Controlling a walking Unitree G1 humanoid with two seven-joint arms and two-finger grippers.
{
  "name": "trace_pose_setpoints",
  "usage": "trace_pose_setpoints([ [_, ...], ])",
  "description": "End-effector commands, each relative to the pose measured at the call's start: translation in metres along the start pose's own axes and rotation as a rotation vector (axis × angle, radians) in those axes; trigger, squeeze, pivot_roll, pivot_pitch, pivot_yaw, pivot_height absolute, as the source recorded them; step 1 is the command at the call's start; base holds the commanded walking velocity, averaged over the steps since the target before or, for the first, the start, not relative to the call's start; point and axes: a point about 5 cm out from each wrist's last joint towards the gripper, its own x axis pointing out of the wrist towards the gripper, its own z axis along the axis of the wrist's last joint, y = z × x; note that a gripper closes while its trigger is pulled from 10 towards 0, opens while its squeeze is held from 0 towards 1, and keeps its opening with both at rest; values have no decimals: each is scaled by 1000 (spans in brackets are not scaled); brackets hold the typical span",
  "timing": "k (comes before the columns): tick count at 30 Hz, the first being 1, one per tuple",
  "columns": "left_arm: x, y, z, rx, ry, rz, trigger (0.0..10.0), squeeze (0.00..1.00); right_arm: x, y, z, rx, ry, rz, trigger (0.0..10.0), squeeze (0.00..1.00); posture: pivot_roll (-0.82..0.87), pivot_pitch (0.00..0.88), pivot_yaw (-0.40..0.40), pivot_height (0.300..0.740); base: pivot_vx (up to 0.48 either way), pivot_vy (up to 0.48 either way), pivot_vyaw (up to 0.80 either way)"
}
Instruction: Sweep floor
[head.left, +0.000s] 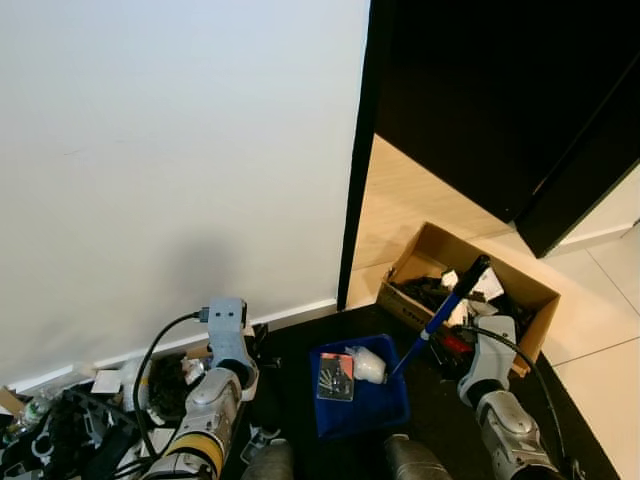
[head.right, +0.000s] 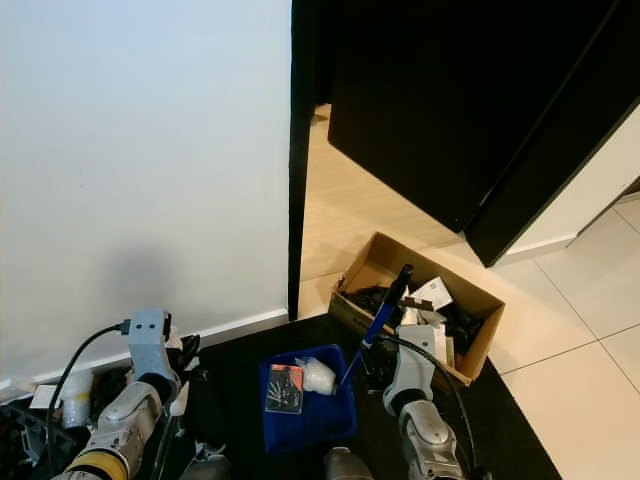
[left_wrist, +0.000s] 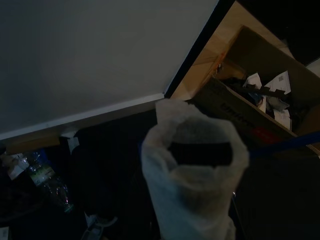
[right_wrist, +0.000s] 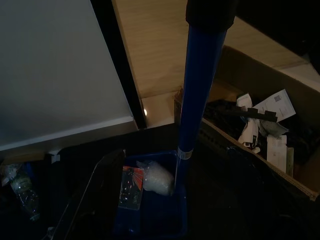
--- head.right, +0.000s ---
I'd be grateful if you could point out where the white foam pouch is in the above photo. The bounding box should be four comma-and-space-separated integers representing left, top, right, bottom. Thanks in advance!
295, 356, 339, 397

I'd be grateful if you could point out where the blue long-handled dustpan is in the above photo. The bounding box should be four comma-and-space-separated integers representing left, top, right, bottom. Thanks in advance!
257, 264, 416, 457

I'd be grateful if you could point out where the red black packet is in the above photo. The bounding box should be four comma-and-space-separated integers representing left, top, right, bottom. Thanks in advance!
265, 363, 307, 415

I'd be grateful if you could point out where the white skirting board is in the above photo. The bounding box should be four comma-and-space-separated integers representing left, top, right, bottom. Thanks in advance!
0, 308, 291, 393

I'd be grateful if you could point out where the grey robot right leg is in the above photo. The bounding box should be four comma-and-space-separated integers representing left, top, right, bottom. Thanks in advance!
322, 446, 379, 480

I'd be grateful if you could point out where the grey robot leg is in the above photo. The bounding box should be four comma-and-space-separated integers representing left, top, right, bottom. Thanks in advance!
322, 446, 379, 480
182, 452, 239, 480

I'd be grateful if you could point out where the large white printed paper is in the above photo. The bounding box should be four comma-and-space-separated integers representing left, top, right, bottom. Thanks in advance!
410, 277, 454, 311

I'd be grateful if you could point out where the brown cardboard box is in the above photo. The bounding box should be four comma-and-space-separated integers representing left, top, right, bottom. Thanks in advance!
327, 231, 507, 387

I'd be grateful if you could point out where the grey robot left leg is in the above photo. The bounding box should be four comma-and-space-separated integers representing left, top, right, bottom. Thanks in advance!
182, 452, 239, 480

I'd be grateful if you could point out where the white crumpled container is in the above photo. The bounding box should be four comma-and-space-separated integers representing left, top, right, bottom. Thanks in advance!
60, 397, 97, 433

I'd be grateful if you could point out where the white paper card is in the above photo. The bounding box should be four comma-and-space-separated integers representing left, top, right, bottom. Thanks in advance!
32, 384, 61, 411

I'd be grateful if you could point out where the black plastic grid tray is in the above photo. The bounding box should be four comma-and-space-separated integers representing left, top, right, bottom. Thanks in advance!
0, 398, 66, 480

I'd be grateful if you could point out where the black cabinet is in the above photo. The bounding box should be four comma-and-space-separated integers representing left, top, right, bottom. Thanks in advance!
315, 0, 640, 268

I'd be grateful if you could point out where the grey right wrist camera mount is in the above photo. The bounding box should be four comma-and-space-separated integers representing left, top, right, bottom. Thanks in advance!
382, 324, 441, 403

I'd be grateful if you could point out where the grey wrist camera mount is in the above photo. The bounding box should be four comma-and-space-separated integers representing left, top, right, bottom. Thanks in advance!
382, 324, 441, 403
125, 307, 179, 396

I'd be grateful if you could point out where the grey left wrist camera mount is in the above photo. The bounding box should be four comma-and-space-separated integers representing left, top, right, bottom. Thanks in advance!
125, 307, 179, 396

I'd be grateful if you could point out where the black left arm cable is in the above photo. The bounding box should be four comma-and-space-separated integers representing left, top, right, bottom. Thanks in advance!
45, 322, 133, 476

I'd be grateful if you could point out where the black door frame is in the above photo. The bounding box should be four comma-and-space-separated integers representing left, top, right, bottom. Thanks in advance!
286, 0, 323, 323

